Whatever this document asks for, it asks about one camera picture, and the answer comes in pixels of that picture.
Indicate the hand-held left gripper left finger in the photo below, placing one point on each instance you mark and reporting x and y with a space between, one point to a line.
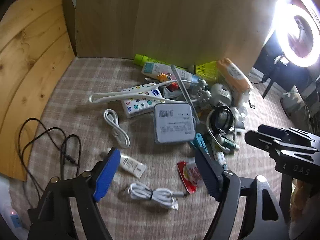
107 172

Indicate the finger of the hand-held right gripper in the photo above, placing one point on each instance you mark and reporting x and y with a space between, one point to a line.
260 140
275 131

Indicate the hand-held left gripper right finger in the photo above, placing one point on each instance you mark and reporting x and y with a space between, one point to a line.
207 175

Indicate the red snack packet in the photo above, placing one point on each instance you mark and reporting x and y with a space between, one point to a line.
188 175

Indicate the grey square box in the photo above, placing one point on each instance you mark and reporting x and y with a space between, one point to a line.
172 127

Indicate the orange wipes pack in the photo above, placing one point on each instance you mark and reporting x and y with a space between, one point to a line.
233 75

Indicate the white flexible loop band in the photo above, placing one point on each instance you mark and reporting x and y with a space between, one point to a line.
105 97

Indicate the person's right hand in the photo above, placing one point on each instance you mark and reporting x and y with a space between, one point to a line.
301 195

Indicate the white dotted tube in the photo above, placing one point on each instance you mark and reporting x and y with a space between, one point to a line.
220 156

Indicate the small white tube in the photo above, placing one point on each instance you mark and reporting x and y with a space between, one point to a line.
131 166

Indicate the green white tube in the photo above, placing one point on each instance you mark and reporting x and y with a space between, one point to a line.
231 146

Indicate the grey plant pot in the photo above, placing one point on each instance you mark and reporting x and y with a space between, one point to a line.
295 105

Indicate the white crumpled wrapper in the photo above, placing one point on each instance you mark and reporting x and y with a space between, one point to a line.
241 112

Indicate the blue clothes peg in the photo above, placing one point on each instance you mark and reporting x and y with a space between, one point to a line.
201 140

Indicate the plaid carpet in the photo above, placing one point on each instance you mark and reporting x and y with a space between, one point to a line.
87 135

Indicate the black table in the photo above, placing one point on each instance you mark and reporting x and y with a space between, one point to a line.
268 87

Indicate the grey round device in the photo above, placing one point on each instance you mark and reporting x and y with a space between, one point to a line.
221 93

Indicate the clear plastic bag clutter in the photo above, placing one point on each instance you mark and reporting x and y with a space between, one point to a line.
202 93

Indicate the star print tissue pack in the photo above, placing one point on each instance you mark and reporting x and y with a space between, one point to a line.
137 103

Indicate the grey metal ruler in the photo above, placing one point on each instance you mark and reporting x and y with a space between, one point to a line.
183 90

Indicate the yellow shuttlecock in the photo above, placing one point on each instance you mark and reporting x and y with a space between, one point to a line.
207 68

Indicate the small red toy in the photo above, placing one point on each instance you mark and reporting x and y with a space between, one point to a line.
173 87

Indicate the white power strip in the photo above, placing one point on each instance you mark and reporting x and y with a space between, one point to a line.
13 217

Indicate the small colourful figurine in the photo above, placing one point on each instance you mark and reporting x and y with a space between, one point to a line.
163 76

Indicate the white tube blue label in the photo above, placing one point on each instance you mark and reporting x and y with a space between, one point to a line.
160 70

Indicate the pine wood board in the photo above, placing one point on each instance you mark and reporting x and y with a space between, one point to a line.
30 67

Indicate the beige wooden cabinet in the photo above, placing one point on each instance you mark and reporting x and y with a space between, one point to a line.
162 17

